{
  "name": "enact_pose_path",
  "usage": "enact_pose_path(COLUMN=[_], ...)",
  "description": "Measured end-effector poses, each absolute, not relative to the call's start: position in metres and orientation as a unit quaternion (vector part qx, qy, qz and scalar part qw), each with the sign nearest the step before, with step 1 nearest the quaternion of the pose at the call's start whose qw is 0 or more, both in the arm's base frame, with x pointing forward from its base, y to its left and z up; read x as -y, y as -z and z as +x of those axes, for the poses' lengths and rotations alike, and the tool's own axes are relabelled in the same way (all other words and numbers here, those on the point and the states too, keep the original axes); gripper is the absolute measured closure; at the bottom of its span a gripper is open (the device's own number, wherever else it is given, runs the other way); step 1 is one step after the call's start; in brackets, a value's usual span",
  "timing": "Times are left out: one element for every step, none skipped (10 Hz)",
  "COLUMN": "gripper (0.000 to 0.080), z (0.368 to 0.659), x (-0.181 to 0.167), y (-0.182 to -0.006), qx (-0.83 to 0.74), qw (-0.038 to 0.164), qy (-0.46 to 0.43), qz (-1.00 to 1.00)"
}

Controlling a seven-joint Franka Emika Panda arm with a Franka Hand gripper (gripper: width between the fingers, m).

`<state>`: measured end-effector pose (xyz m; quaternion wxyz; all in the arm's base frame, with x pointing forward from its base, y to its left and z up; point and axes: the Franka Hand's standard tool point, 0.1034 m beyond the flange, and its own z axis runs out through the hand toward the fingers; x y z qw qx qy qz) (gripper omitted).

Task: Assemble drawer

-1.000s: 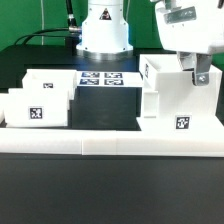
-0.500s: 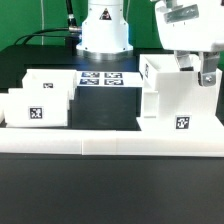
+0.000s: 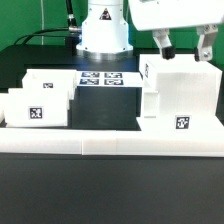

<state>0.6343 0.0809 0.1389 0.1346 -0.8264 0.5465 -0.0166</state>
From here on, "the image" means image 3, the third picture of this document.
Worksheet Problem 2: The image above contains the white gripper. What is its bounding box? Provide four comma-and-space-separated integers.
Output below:
128, 0, 224, 62

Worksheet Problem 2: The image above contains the white drawer cabinet box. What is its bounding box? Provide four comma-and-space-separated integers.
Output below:
137, 54, 223, 131

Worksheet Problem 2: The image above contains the white drawer tray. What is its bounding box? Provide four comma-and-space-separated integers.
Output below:
22, 69, 76, 100
4, 88, 69, 127

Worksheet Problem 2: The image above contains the white front drawer tray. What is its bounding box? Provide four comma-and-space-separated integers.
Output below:
4, 88, 69, 127

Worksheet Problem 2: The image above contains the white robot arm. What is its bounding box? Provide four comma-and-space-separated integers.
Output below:
77, 0, 224, 61

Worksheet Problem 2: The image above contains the white marker tag plate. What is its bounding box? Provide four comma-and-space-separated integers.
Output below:
77, 71, 143, 88

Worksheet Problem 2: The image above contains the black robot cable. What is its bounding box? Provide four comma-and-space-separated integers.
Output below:
13, 0, 83, 46

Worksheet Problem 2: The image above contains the white L-shaped border wall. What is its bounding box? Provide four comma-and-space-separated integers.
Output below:
0, 93, 224, 158

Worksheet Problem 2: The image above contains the white thin cable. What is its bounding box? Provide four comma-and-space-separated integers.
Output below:
40, 0, 45, 46

